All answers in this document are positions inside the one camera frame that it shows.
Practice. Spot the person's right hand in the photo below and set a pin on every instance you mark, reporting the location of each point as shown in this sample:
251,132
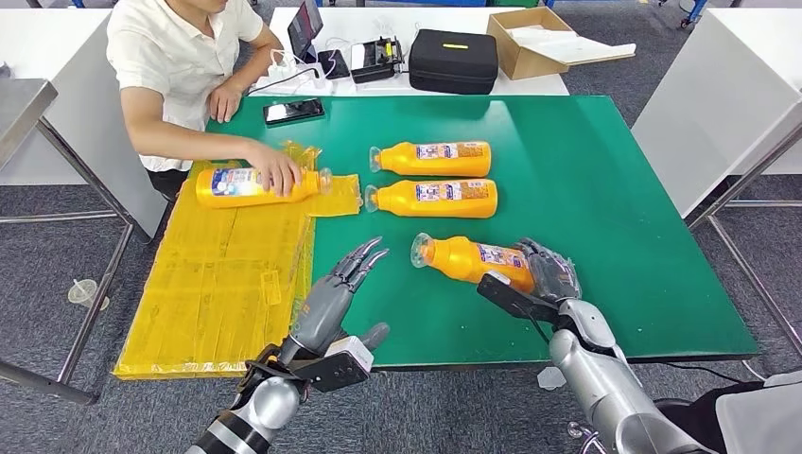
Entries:
279,169

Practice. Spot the person's left hand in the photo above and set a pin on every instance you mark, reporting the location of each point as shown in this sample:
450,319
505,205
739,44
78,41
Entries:
225,103

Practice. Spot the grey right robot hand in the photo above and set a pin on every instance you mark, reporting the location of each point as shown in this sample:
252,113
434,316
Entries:
554,275

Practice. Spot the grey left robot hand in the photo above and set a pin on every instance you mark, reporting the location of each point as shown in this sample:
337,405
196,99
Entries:
326,307

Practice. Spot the orange detergent bottle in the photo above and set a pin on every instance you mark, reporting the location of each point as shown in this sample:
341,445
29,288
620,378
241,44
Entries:
438,200
463,260
438,162
225,188

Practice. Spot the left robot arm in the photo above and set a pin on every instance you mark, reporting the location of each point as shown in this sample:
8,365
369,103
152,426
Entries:
269,401

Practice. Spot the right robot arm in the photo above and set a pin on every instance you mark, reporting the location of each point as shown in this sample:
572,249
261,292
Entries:
601,388

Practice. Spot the person's left forearm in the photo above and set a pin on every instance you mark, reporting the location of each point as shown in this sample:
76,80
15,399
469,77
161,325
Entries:
257,62

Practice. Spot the person's right forearm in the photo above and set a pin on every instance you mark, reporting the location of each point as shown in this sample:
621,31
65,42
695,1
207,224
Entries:
200,145

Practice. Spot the black smartphone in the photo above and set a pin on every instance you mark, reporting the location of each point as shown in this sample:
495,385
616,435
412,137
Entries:
294,111
334,64

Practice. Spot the person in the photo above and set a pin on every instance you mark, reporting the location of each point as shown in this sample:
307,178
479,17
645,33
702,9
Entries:
764,420
156,56

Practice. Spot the white power strip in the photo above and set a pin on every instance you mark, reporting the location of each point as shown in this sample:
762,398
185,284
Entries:
307,84

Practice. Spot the white table foot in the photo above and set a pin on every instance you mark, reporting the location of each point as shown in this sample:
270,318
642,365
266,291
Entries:
551,379

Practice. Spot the yellow taped mat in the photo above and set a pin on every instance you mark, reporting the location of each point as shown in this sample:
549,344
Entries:
219,282

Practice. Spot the black tablet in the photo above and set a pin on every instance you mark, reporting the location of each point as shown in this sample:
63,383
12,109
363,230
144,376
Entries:
305,28

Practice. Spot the black desktop device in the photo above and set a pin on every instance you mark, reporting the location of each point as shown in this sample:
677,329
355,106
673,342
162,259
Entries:
373,66

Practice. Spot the white desk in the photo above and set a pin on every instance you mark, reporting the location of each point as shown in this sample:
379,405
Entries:
714,100
81,106

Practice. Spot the silver chair base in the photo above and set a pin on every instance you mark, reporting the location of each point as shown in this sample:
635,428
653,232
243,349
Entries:
574,430

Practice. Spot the black zip case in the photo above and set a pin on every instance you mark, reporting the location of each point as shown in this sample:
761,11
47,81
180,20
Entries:
454,69

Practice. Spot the cardboard box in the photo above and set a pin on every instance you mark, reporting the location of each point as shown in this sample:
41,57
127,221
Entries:
523,66

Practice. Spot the white paper sheet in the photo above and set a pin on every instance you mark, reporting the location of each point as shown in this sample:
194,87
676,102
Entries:
576,50

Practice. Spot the clear plastic cup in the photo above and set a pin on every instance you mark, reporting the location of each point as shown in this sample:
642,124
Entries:
83,292

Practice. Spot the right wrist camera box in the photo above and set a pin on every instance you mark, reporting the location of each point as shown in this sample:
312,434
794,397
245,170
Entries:
514,301

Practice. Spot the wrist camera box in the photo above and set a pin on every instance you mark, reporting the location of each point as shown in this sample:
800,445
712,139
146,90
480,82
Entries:
514,301
344,370

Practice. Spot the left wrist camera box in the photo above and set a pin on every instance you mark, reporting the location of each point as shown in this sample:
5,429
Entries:
344,370

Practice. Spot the steel frame table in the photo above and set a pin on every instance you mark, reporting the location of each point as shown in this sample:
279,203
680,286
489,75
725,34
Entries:
22,110
745,177

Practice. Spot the blue cart frame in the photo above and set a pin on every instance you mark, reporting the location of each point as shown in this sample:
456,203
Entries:
692,12

